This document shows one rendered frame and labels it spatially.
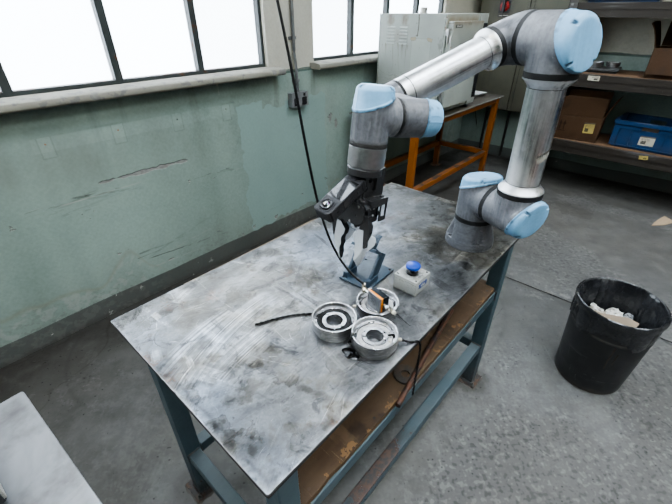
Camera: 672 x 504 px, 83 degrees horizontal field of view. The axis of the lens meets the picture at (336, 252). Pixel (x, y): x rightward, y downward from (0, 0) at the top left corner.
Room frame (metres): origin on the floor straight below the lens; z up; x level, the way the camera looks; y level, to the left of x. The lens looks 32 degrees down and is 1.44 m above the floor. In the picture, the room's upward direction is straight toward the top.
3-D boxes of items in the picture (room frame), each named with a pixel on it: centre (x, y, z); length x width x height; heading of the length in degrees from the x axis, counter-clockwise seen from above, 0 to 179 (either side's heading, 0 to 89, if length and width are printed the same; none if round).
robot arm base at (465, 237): (1.08, -0.44, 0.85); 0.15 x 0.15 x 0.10
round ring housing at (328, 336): (0.67, 0.00, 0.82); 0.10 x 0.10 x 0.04
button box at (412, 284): (0.84, -0.21, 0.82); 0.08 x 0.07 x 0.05; 138
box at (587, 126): (3.61, -2.26, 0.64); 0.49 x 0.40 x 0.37; 53
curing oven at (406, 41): (3.23, -0.74, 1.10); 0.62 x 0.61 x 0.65; 138
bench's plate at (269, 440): (0.94, -0.07, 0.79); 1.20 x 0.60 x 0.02; 138
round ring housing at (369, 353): (0.62, -0.09, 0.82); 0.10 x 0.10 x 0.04
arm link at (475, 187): (1.08, -0.44, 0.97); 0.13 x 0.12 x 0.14; 26
